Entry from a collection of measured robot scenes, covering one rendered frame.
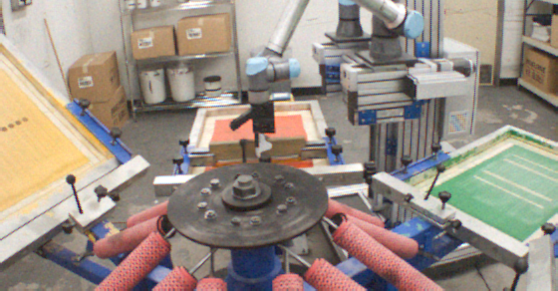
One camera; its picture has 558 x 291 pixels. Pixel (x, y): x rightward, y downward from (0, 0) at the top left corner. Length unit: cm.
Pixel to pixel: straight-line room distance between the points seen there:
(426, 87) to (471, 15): 400
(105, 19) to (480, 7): 455
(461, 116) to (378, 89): 62
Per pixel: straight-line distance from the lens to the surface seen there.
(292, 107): 229
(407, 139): 244
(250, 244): 74
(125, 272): 89
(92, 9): 564
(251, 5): 530
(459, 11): 589
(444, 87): 206
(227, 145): 172
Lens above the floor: 174
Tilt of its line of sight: 23 degrees down
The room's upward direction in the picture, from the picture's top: 3 degrees counter-clockwise
